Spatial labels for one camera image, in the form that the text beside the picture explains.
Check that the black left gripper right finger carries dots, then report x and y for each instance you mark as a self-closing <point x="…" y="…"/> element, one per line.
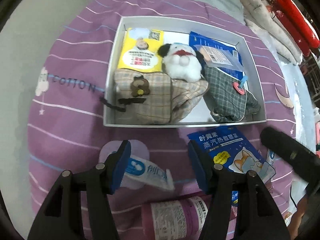
<point x="214" y="180"/>

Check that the white blue band-aid packet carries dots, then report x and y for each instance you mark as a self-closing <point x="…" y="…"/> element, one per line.
<point x="140" y="172"/>

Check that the brown bear charm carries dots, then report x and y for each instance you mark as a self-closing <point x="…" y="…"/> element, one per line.
<point x="139" y="86"/>

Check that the blue steam eye mask pack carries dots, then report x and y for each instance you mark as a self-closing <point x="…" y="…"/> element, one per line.
<point x="227" y="146"/>

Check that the clear barcode packet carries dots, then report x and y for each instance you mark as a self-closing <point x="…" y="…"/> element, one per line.
<point x="214" y="57"/>

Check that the beige plaid pouch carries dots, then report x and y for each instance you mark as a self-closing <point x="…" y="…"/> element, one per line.
<point x="170" y="100"/>

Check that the pink donut charm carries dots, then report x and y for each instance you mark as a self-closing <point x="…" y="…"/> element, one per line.
<point x="239" y="86"/>

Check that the green plaid pouch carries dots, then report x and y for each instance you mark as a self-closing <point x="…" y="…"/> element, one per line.
<point x="225" y="104"/>

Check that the white cardboard box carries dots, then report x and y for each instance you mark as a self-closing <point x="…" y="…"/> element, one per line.
<point x="177" y="31"/>

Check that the red patterned blanket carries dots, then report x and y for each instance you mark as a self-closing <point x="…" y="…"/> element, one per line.
<point x="296" y="24"/>

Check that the yellow booklet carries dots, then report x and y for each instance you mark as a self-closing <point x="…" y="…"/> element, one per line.
<point x="139" y="50"/>

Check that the blue eye mask packet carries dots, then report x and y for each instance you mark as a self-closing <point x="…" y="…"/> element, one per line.
<point x="197" y="39"/>

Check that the purple label bottle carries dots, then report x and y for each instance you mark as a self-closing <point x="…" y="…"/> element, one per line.
<point x="176" y="219"/>

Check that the black white plush toy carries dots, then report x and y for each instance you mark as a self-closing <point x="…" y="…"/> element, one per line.
<point x="181" y="62"/>

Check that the lilac soft pad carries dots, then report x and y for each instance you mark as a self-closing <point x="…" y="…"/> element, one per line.
<point x="135" y="147"/>

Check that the white fluffy blanket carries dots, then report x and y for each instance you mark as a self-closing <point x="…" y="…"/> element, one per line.
<point x="259" y="16"/>

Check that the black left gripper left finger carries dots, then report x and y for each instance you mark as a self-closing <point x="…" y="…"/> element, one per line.
<point x="103" y="180"/>

